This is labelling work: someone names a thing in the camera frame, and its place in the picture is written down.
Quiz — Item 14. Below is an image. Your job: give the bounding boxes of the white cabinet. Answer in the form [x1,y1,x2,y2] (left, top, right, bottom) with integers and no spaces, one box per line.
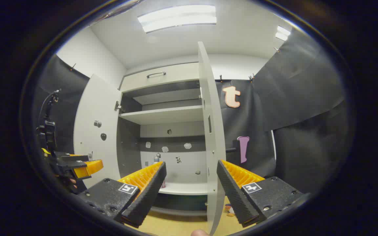
[116,62,210,217]

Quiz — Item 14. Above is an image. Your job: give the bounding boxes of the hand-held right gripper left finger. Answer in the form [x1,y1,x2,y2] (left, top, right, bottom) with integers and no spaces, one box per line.
[77,161,167,228]

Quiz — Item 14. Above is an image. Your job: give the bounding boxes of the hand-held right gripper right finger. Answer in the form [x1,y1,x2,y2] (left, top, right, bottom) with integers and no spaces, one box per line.
[217,160,304,227]

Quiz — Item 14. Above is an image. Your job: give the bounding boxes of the white cabinet door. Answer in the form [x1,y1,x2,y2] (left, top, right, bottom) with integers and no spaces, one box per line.
[73,74,123,188]
[198,41,226,235]

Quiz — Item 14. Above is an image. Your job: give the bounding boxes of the white cabinet shelf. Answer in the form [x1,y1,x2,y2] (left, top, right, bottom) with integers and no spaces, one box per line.
[119,105,204,125]

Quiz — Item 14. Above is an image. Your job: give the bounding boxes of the small ceiling light panel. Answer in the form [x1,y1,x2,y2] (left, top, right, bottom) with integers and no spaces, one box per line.
[275,26,291,42]

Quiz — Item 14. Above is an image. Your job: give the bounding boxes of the black cable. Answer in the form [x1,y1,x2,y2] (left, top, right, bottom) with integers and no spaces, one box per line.
[39,89,61,125]

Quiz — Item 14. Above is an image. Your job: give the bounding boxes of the large ceiling light panel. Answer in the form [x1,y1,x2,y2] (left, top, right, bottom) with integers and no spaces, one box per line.
[137,5,217,33]

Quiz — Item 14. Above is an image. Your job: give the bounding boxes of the grey pink bottle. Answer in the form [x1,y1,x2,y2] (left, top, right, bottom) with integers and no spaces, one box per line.
[153,153,167,189]

